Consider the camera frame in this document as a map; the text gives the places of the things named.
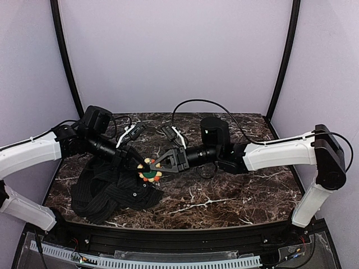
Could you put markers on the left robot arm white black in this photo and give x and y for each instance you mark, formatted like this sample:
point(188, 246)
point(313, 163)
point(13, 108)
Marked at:
point(85, 135)

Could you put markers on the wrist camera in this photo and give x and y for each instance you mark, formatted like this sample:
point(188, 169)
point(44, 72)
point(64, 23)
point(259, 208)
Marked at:
point(132, 132)
point(174, 135)

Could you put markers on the flower brooch green orange yellow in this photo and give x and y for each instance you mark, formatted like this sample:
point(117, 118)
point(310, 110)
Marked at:
point(152, 175)

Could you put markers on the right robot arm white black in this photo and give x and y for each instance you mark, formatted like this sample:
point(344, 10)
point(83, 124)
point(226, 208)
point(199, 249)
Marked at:
point(318, 147)

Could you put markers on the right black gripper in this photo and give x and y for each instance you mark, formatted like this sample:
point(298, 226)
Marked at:
point(181, 158)

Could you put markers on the black pinstriped shirt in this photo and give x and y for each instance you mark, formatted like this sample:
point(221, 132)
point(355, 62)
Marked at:
point(100, 191)

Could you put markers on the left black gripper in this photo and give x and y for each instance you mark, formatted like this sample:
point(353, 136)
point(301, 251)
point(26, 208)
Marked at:
point(123, 156)

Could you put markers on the right black frame post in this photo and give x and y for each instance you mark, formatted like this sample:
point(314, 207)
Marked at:
point(292, 26)

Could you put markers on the white slotted cable duct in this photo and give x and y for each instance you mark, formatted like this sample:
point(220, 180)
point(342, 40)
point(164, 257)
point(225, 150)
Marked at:
point(123, 259)

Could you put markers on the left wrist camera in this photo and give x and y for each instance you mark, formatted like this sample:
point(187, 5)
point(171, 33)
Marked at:
point(132, 132)

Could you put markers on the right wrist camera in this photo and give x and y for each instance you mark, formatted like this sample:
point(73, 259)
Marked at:
point(174, 135)

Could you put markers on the left black frame post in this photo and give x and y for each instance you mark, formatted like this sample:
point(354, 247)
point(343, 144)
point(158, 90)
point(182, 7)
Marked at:
point(54, 5)

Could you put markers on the black frame post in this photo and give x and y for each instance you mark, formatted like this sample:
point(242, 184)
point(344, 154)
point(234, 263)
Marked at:
point(292, 26)
point(54, 5)

